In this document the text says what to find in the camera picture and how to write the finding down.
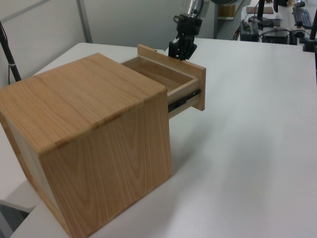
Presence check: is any black clamp stand pole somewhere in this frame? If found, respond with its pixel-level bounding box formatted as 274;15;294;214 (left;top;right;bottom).
302;0;317;53

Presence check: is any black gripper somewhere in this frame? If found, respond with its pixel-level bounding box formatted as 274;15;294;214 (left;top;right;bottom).
168;14;204;61

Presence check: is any black box with green label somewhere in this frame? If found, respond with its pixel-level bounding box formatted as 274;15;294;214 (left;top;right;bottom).
239;20;259;42

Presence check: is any black computer keyboard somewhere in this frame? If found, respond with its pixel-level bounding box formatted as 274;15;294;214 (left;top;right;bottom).
292;6;314;28

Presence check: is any black monitor stand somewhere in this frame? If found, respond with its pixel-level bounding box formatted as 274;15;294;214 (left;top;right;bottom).
248;0;273;28

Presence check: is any grey partition frame post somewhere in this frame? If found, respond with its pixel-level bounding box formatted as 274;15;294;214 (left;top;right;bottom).
76;0;94;44

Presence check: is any wooden drawer cabinet box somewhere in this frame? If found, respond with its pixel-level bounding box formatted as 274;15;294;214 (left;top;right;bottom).
0;52;172;238

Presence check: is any light wooden panel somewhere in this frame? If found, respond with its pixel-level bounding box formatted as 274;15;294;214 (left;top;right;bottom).
217;4;235;18

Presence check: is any black tripod pole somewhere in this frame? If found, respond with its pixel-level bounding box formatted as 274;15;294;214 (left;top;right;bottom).
0;21;22;82

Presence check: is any black metal drawer slide rail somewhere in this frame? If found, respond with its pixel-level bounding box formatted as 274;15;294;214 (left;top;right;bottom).
168;88;201;113

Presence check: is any small camera on mount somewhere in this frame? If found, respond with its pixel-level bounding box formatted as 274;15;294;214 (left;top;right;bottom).
289;21;307;46

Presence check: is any light wooden sliding drawer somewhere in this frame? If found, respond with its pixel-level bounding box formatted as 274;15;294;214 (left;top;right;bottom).
120;44;207;120

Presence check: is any black electronics box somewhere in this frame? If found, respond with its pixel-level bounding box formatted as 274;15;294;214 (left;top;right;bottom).
263;29;291;45

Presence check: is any brown desk mat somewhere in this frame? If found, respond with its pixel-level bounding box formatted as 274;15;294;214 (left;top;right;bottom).
246;6;274;15

